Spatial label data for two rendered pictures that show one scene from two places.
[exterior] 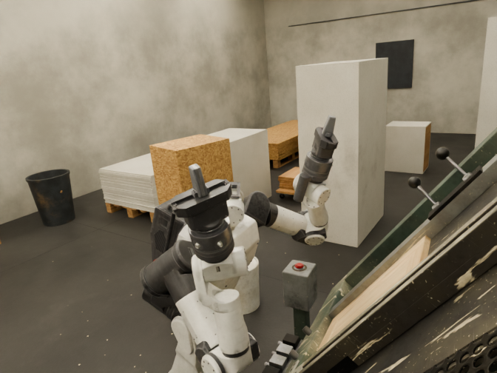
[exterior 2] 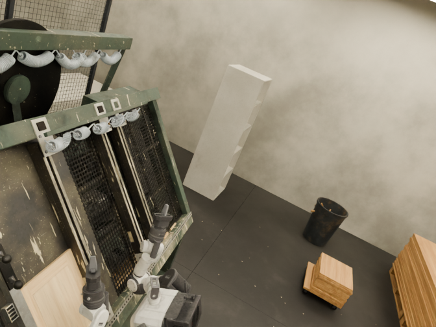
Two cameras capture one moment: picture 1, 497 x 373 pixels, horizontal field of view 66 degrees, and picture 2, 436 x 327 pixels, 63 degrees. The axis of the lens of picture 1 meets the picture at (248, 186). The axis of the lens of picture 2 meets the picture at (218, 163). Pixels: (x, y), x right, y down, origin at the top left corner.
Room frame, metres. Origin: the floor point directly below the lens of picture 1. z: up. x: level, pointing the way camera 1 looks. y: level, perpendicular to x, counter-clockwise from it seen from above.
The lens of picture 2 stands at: (2.32, -0.43, 2.67)
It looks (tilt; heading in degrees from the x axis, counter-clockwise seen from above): 22 degrees down; 156
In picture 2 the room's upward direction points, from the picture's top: 23 degrees clockwise
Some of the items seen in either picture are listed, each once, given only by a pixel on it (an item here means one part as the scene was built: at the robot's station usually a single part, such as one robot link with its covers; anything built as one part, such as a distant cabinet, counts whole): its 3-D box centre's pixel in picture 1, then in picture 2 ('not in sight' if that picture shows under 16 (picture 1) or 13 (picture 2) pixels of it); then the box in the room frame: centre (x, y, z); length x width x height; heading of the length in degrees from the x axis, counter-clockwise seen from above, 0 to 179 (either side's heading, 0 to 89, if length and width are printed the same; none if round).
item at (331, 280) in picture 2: not in sight; (327, 279); (-0.51, 2.86, 0.20); 0.61 x 0.51 x 0.40; 144
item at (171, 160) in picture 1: (198, 213); not in sight; (3.06, 0.45, 0.63); 0.50 x 0.42 x 1.25; 130
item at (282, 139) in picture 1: (286, 140); not in sight; (7.78, -0.86, 0.22); 2.46 x 1.04 x 0.44; 144
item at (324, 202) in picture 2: not in sight; (322, 222); (-1.68, 3.45, 0.33); 0.54 x 0.54 x 0.65
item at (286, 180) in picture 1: (302, 183); not in sight; (5.04, -0.74, 0.15); 0.61 x 0.51 x 0.31; 144
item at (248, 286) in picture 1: (241, 277); not in sight; (2.61, 0.12, 0.24); 0.32 x 0.30 x 0.47; 144
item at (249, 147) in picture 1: (229, 171); not in sight; (4.87, 0.23, 0.48); 1.00 x 0.64 x 0.95; 144
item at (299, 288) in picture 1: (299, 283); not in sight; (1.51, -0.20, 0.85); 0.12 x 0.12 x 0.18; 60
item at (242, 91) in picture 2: not in sight; (226, 133); (-2.68, 1.71, 1.03); 0.60 x 0.58 x 2.05; 144
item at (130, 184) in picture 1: (190, 170); not in sight; (5.70, 0.87, 0.31); 2.46 x 1.04 x 0.63; 144
